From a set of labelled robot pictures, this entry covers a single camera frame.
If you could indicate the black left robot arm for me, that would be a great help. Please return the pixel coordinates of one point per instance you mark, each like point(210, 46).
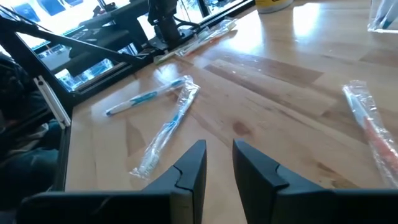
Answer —
point(166, 25)

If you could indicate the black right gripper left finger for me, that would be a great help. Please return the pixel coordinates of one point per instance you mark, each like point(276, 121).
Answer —
point(180, 193)

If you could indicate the yellow wipes canister white lid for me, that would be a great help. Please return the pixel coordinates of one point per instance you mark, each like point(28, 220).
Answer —
point(273, 5)

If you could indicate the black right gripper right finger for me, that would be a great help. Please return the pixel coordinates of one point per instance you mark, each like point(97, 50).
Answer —
point(280, 199)

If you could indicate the teal white toothbrush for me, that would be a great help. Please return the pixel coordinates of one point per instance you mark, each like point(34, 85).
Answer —
point(387, 18)
point(140, 99)

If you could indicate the black aluminium table frame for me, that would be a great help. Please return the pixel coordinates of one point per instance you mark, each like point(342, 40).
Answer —
point(77, 43)

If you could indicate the blue white toothbrush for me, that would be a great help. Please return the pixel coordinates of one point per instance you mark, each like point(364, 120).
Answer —
point(169, 126)
point(164, 57)

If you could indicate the white aluminium bar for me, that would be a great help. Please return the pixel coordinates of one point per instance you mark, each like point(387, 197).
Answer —
point(53, 102)

